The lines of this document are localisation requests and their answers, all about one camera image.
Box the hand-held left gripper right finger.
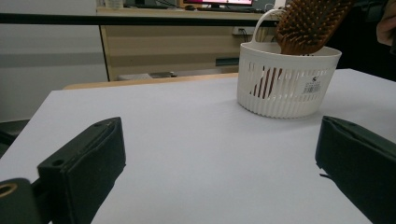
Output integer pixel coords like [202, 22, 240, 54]
[314, 115, 396, 224]

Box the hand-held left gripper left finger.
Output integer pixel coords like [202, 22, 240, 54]
[36, 116, 127, 224]

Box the white plastic basket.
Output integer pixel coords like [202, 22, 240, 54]
[236, 8, 343, 119]

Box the brown wooden hairbrush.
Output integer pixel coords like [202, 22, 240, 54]
[250, 0, 357, 100]

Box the white cabinet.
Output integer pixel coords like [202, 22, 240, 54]
[0, 0, 109, 123]

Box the black horizontal frame bar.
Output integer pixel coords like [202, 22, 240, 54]
[0, 12, 260, 27]

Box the white wall socket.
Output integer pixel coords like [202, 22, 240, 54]
[232, 26, 257, 36]

